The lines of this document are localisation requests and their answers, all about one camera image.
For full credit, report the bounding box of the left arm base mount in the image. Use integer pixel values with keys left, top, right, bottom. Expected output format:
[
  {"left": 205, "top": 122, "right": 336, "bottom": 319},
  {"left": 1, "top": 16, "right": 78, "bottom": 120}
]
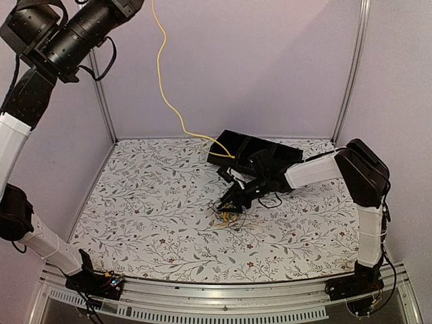
[{"left": 65, "top": 270, "right": 125, "bottom": 300}]

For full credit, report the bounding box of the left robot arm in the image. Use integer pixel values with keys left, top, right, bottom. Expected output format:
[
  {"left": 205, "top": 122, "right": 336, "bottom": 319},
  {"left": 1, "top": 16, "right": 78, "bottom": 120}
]
[{"left": 1, "top": 1, "right": 143, "bottom": 293}]

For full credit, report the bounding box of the left aluminium frame post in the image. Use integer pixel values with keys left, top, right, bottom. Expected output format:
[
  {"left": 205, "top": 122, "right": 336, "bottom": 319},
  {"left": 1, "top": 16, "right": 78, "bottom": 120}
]
[{"left": 88, "top": 49, "right": 117, "bottom": 144}]

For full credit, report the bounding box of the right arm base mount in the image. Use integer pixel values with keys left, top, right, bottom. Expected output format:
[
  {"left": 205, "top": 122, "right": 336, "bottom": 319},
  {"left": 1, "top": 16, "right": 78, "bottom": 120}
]
[{"left": 325, "top": 273, "right": 384, "bottom": 317}]

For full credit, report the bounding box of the dark grey cable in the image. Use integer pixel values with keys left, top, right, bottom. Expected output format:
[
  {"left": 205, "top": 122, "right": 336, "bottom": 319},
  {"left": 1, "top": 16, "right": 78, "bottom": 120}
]
[{"left": 205, "top": 198, "right": 250, "bottom": 230}]

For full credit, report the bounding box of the black three-compartment bin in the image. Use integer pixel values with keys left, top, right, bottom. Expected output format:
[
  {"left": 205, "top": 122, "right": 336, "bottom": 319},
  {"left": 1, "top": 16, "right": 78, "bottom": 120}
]
[{"left": 207, "top": 130, "right": 303, "bottom": 178}]

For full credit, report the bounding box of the floral tablecloth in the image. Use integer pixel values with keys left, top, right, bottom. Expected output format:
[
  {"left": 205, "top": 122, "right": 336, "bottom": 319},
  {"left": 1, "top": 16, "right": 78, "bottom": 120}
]
[{"left": 70, "top": 138, "right": 359, "bottom": 284}]

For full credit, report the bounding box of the aluminium frame post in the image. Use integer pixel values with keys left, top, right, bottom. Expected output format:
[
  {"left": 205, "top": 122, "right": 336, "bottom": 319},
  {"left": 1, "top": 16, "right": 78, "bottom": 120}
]
[
  {"left": 331, "top": 0, "right": 371, "bottom": 144},
  {"left": 88, "top": 49, "right": 117, "bottom": 144}
]

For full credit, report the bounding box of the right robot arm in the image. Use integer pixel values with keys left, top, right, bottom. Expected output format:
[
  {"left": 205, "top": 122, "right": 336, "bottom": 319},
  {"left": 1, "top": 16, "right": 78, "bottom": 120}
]
[{"left": 217, "top": 138, "right": 391, "bottom": 296}]

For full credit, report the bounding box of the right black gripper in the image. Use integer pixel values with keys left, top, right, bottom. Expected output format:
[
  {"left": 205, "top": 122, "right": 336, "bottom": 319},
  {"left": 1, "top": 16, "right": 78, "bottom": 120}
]
[{"left": 217, "top": 174, "right": 270, "bottom": 213}]

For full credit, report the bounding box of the right aluminium frame post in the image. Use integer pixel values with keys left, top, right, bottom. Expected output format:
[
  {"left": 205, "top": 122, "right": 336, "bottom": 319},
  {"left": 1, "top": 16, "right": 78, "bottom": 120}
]
[{"left": 331, "top": 0, "right": 371, "bottom": 144}]

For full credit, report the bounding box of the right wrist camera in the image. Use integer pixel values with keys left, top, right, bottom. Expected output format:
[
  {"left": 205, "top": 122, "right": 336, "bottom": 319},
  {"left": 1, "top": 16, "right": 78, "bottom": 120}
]
[{"left": 217, "top": 167, "right": 246, "bottom": 190}]

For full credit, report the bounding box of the aluminium front rail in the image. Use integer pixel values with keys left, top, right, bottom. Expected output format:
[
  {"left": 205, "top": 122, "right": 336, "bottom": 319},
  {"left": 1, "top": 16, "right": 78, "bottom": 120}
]
[{"left": 30, "top": 263, "right": 425, "bottom": 323}]

